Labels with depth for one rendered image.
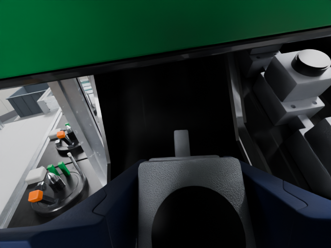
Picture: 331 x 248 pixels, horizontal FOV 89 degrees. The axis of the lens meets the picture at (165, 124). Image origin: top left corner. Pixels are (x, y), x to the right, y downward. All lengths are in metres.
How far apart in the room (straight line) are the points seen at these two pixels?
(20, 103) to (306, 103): 2.30
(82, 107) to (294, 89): 0.20
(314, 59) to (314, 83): 0.02
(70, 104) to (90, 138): 0.04
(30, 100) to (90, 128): 2.11
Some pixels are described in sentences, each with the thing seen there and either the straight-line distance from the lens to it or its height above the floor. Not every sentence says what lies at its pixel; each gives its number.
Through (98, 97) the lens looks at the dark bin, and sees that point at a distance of 0.17.
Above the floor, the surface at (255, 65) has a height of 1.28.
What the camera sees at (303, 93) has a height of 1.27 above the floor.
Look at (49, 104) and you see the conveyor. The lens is 1.47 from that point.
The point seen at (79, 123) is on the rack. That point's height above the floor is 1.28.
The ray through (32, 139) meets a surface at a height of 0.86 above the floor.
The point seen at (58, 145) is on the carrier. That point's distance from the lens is 0.76.
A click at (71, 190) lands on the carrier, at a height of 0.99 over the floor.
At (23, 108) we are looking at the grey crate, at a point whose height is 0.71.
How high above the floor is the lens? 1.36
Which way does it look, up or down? 33 degrees down
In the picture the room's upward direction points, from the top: 9 degrees counter-clockwise
